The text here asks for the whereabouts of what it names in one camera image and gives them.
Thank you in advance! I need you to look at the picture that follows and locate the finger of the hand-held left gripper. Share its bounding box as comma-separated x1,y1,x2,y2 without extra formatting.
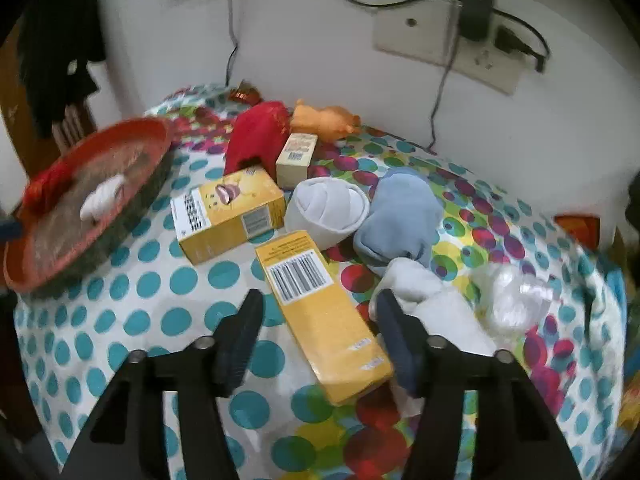
0,214,23,241

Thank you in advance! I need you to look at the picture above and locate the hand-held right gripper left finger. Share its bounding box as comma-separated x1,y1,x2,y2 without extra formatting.
62,288,264,480

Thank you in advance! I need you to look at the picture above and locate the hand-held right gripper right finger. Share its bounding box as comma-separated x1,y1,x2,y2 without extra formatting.
375,289,583,480

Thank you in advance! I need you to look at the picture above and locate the long yellow box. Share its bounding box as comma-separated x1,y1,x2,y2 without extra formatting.
254,230,395,407

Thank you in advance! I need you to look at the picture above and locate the yellow box with mouth print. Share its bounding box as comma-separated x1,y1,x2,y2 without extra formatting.
170,167,287,265

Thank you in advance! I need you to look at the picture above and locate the round red tray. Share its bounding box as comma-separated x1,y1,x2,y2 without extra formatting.
2,117,176,298

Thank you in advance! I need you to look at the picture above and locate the small white sock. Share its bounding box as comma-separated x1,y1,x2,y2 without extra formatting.
80,176,125,222

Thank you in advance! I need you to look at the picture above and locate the polka dot tablecloth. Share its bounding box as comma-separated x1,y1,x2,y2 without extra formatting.
12,84,628,480

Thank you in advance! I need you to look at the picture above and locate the clear plastic bag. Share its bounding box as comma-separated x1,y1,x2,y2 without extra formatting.
470,262,553,341

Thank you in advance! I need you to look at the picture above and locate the brown wooden rack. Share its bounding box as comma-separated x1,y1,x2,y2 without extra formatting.
50,100,98,151

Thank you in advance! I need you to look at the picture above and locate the blue rolled sock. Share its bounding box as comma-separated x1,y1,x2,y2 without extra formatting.
352,167,445,278

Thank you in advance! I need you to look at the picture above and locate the small cream box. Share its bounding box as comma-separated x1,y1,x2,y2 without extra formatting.
275,132,319,191

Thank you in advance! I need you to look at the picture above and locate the dark hanging clothing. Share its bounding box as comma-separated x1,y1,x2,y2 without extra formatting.
20,0,108,138

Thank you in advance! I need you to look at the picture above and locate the red fabric pouch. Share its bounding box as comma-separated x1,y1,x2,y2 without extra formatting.
222,101,292,177

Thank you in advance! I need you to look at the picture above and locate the orange red packet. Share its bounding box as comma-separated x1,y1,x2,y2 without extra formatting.
554,214,601,251

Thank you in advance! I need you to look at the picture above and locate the orange toy pig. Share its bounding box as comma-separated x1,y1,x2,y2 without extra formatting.
289,99,362,143

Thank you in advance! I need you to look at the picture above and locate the red foil wrapper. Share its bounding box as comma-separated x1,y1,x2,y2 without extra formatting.
227,80,263,105

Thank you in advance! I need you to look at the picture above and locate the black plug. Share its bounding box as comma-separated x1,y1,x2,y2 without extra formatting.
492,25,533,56

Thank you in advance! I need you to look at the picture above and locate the black power adapter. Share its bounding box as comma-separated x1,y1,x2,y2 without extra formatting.
459,0,495,43

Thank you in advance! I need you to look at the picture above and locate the black hanging cable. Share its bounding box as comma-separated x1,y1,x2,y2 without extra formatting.
427,40,458,152

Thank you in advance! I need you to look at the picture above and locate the grey cable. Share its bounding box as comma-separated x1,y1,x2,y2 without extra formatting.
225,0,243,86

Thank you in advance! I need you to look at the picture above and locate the beige wall socket plate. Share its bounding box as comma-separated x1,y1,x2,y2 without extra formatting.
372,0,526,95

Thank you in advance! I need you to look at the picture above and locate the black plug cable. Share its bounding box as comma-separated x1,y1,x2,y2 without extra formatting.
492,7,551,73

